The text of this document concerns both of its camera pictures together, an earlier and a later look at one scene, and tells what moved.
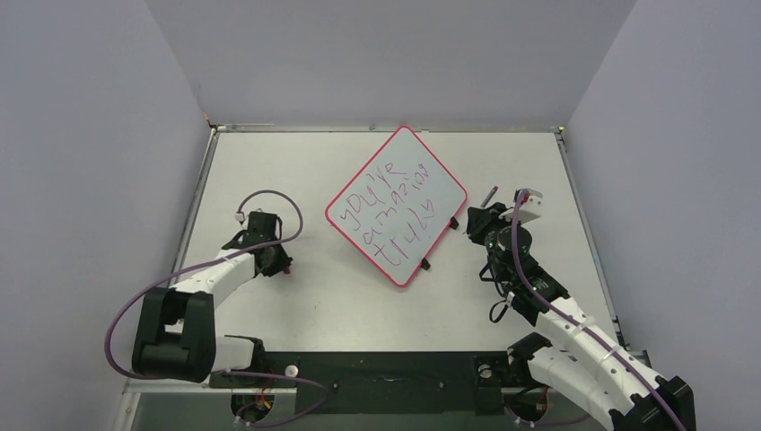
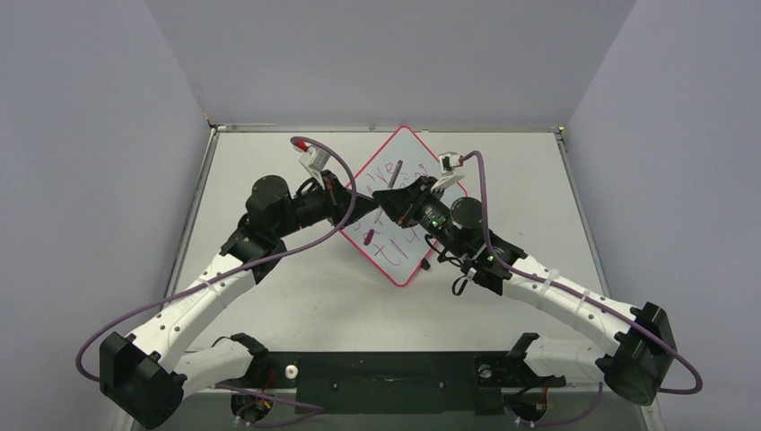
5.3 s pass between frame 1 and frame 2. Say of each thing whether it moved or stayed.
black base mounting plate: stayed
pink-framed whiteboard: stayed
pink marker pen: moved
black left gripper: moved
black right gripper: moved
